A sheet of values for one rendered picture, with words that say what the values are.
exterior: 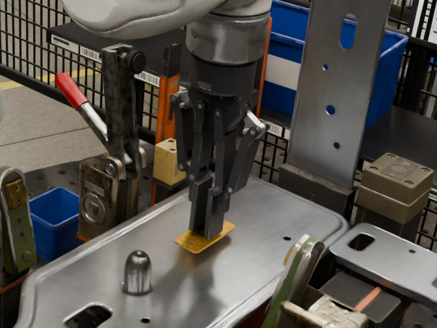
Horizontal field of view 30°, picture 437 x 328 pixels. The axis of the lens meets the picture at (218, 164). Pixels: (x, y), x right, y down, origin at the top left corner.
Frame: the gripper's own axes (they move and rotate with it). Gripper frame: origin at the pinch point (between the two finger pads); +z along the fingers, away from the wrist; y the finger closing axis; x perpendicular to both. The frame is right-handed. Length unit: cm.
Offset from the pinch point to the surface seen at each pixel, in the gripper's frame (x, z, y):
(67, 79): -0.4, -9.1, -24.6
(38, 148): 128, 106, -174
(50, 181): 31, 35, -62
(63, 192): 21, 27, -48
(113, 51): -1.5, -16.2, -15.5
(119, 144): -1.8, -4.2, -13.4
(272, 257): 3.7, 5.4, 8.1
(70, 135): 145, 106, -174
